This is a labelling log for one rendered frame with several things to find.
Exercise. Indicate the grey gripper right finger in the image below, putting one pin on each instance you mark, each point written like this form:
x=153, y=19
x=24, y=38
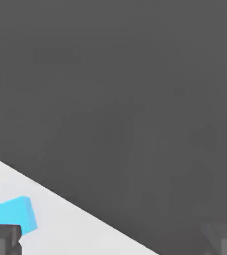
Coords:
x=225, y=243

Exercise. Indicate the small light blue cube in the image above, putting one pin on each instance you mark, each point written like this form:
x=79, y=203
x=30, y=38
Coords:
x=11, y=213

